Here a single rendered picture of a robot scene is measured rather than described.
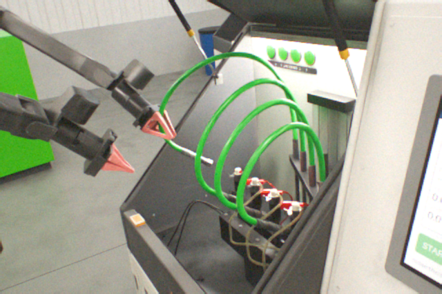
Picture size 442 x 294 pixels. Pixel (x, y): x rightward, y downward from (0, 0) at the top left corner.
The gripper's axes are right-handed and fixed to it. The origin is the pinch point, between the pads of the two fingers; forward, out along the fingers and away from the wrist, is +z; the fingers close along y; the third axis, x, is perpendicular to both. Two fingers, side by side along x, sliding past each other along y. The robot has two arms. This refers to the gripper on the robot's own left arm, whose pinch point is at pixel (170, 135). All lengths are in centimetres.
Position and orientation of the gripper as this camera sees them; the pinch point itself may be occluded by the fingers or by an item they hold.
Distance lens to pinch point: 117.2
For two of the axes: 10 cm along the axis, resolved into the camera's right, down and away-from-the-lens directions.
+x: -6.2, 7.4, 2.8
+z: 7.5, 6.6, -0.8
